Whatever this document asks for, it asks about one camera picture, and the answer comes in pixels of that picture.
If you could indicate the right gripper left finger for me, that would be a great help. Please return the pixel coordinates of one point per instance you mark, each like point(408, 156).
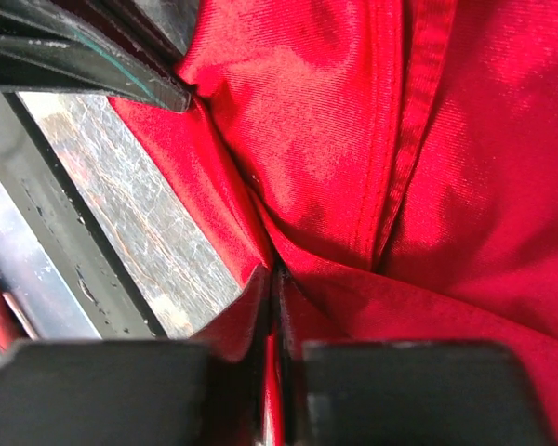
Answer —
point(204, 390)

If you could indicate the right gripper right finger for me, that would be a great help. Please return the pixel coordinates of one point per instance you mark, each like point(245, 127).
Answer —
point(401, 392)

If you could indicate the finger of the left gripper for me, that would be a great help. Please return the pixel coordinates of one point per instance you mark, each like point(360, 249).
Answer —
point(123, 49)

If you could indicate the red cloth napkin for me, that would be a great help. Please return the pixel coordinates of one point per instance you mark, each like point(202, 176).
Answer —
point(398, 158)

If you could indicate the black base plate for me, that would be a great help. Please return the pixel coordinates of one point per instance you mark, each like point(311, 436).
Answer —
point(55, 260)

